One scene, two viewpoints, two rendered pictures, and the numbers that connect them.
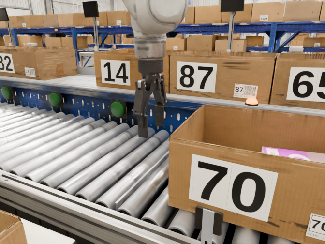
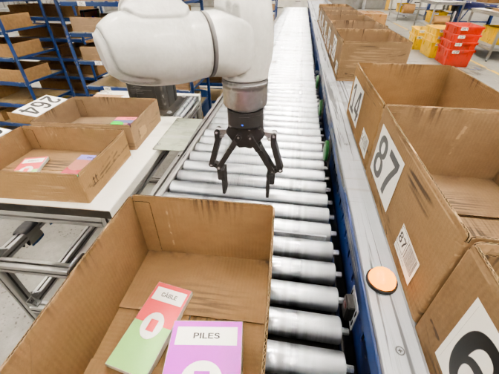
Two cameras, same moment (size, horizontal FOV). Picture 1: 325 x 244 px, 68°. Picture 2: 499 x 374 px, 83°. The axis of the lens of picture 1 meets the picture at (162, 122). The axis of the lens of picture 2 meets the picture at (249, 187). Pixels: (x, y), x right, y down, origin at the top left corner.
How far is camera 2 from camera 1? 77 cm
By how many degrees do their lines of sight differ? 65
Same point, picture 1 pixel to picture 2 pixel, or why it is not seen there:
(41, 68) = (344, 64)
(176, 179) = (137, 234)
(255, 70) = (431, 230)
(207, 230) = not seen: hidden behind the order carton
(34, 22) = not seen: outside the picture
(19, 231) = (76, 179)
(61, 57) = (381, 54)
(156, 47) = (227, 95)
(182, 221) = not seen: hidden behind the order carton
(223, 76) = (401, 194)
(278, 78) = (449, 293)
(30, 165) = (201, 156)
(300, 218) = (70, 359)
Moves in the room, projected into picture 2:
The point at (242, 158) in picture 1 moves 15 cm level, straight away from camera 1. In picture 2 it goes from (89, 258) to (181, 263)
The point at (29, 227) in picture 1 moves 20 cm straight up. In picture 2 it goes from (123, 187) to (103, 127)
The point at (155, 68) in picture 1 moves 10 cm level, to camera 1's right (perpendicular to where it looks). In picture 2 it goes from (231, 121) to (244, 143)
